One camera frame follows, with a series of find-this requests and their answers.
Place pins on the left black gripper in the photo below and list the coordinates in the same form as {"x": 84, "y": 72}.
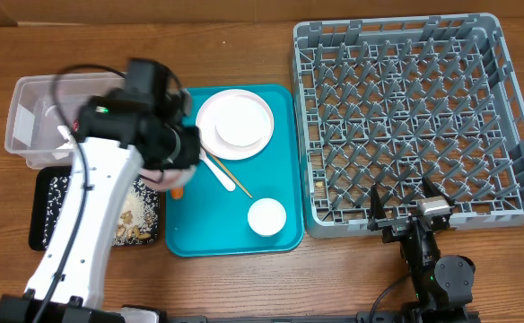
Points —
{"x": 192, "y": 155}

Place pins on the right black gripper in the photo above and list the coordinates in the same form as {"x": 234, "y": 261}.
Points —
{"x": 400, "y": 225}

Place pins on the small white plate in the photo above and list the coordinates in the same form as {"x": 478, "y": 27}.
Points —
{"x": 241, "y": 121}

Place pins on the white napkin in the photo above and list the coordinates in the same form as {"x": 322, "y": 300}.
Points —
{"x": 67, "y": 147}

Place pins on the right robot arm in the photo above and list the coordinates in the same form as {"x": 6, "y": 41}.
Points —
{"x": 443, "y": 284}

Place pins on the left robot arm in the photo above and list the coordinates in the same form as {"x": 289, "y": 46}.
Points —
{"x": 121, "y": 133}

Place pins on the grey dishwasher rack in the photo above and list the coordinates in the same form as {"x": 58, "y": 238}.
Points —
{"x": 387, "y": 103}

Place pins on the wooden chopstick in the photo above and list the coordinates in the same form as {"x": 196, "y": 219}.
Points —
{"x": 230, "y": 175}

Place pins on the orange carrot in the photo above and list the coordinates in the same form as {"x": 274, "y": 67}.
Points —
{"x": 177, "y": 193}

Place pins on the white plastic fork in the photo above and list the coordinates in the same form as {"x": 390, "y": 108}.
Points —
{"x": 226, "y": 182}

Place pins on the large white plate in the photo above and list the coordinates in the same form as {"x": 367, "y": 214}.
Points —
{"x": 213, "y": 143}

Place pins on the spilled rice and peanuts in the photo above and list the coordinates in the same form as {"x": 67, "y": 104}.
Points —
{"x": 138, "y": 222}

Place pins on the black plastic tray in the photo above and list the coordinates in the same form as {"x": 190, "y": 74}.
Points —
{"x": 39, "y": 201}

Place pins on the teal plastic tray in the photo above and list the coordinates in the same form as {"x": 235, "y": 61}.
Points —
{"x": 212, "y": 221}

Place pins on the small white cup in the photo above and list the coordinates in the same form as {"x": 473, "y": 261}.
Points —
{"x": 266, "y": 217}

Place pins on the clear plastic bin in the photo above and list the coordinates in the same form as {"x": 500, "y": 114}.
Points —
{"x": 31, "y": 128}

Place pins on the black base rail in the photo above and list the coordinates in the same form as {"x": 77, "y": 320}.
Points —
{"x": 360, "y": 317}

